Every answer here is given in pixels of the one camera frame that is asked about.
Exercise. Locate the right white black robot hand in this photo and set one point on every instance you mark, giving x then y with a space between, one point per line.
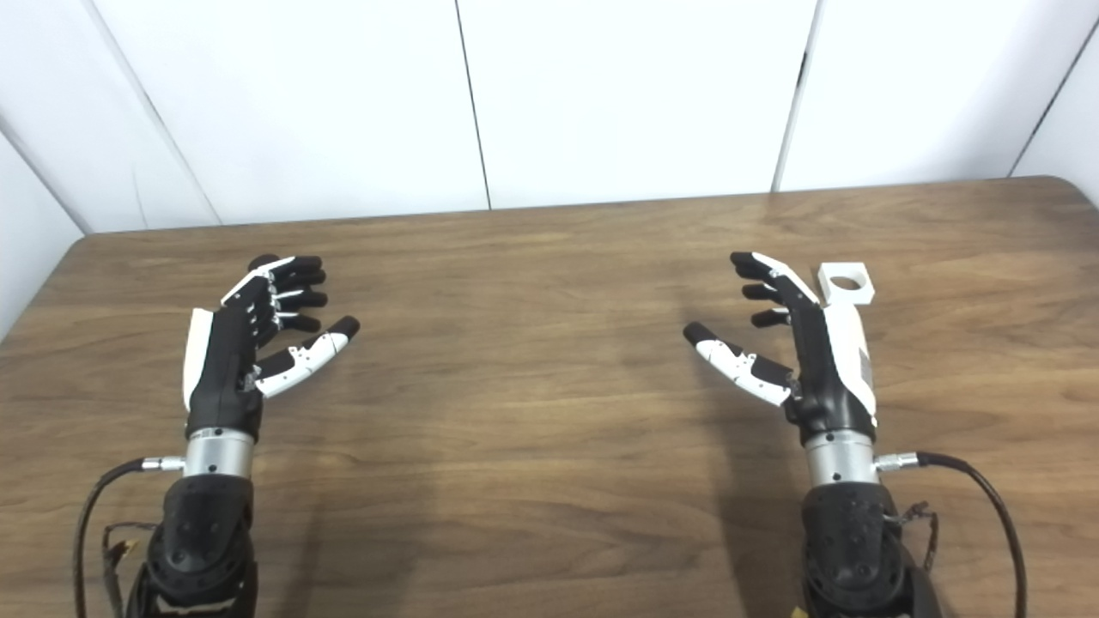
828 386

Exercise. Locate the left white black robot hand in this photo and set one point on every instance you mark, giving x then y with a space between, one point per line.
223 369

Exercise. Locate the white square piece with hole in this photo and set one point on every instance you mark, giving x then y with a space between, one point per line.
859 292

